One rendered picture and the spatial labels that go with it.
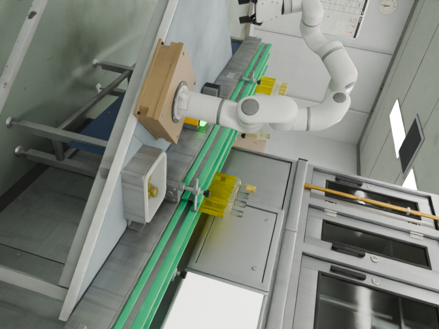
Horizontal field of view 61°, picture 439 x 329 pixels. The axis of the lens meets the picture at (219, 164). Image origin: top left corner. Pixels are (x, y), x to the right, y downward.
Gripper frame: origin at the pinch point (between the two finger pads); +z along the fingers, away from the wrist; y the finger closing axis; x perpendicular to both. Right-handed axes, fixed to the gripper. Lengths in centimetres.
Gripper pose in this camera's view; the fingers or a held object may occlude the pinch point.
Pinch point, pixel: (241, 10)
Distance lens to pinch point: 151.3
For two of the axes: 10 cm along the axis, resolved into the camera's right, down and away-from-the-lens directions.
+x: -1.2, -9.0, 4.2
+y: 1.0, 4.1, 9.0
